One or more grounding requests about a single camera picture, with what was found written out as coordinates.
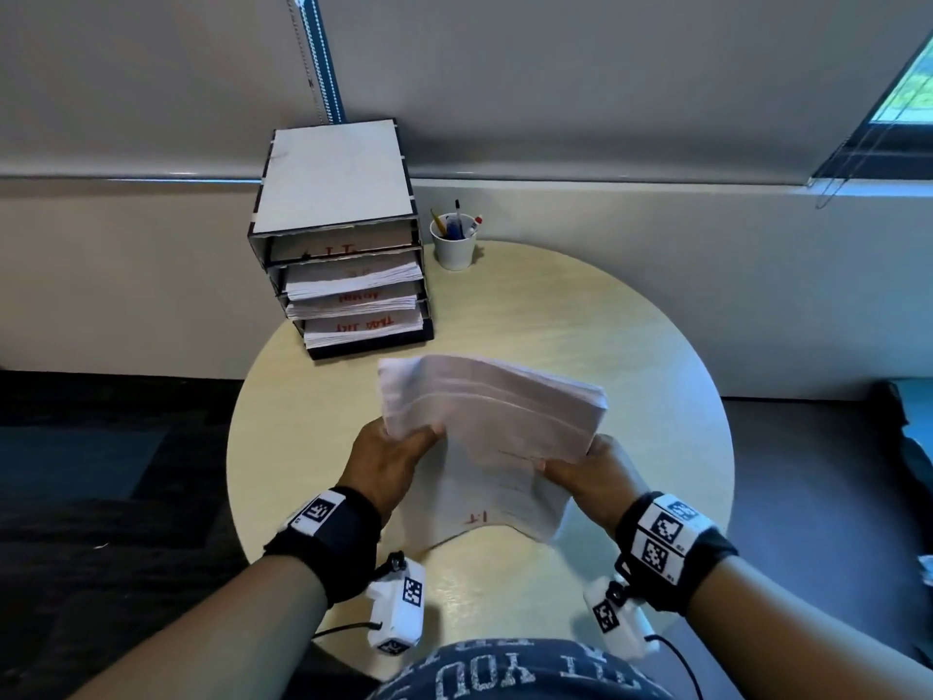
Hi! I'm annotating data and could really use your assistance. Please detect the person's left hand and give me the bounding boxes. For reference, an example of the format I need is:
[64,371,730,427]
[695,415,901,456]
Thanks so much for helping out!
[342,418,447,532]

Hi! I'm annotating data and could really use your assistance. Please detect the unsorted paper stack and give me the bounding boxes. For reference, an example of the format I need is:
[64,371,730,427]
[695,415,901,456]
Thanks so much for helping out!
[286,257,423,289]

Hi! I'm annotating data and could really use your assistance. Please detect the I.T. paper stack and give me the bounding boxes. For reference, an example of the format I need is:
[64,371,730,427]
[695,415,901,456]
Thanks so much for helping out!
[375,353,610,545]

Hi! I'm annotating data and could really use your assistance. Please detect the person's right hand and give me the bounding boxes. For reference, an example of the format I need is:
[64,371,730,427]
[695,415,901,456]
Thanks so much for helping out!
[536,435,651,542]

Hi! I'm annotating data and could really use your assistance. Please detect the person's right forearm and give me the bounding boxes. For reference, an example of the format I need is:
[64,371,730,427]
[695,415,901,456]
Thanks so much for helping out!
[683,554,933,700]

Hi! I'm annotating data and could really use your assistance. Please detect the Admin paper stack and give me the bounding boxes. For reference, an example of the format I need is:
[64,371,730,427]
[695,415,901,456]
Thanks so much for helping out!
[284,282,429,322]

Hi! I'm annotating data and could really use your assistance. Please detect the H.R. paper stack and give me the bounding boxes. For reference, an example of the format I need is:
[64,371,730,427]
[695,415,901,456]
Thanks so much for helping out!
[284,256,426,305]

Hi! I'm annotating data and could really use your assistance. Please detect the person's dark printed clothing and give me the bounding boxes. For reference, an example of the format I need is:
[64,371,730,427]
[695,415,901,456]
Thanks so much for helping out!
[363,637,677,700]

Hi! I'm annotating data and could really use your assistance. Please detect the blue plastic bag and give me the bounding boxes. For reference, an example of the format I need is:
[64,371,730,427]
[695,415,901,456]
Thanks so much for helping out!
[900,376,933,588]

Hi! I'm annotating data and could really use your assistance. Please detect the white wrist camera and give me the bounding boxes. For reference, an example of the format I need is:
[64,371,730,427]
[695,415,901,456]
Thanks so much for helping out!
[363,551,429,657]
[581,575,663,662]

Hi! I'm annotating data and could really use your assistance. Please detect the dark window blind cords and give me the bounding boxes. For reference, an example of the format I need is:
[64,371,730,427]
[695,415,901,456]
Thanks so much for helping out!
[810,134,880,211]

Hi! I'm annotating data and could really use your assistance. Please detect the Task Lists paper stack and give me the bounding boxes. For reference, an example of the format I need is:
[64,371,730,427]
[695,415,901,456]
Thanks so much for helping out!
[300,309,427,352]

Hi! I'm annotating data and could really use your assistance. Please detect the blue dotted blind strip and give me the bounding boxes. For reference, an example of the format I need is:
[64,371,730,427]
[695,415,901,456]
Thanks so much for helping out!
[284,0,346,124]

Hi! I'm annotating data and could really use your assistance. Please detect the cardboard document tray organizer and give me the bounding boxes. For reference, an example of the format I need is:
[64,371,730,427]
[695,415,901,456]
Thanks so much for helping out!
[246,119,423,269]

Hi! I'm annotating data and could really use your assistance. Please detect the black marker wrist strap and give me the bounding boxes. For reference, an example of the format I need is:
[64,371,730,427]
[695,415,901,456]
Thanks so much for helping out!
[613,490,740,618]
[261,486,386,610]

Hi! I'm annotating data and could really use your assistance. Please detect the paper sheet marked IT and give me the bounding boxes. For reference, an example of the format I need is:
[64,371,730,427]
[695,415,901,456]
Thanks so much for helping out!
[397,422,590,544]

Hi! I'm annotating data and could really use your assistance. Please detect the window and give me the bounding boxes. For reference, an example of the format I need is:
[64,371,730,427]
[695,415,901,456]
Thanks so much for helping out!
[807,32,933,189]

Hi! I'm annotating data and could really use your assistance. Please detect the round wooden table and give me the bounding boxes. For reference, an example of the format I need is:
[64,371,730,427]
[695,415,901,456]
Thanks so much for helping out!
[224,239,736,683]

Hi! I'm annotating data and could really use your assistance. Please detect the white pen cup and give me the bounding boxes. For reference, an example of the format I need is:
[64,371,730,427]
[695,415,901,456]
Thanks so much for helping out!
[429,214,479,273]

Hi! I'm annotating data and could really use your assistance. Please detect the person's left forearm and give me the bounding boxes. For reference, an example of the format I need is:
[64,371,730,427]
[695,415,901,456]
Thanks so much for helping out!
[69,553,330,700]

